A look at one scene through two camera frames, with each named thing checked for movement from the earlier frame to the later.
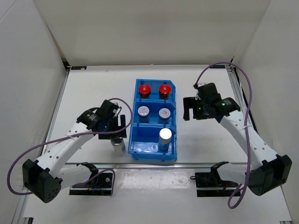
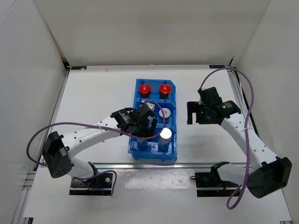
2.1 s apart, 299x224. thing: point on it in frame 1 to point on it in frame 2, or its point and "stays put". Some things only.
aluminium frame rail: (240, 95) stays put
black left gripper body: (112, 123) to (142, 129)
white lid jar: (164, 114) stays put
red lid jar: (144, 91) stays put
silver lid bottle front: (118, 145) to (142, 144)
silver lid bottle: (165, 135) stays put
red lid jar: (164, 91) stays put
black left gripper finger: (123, 134) to (151, 132)
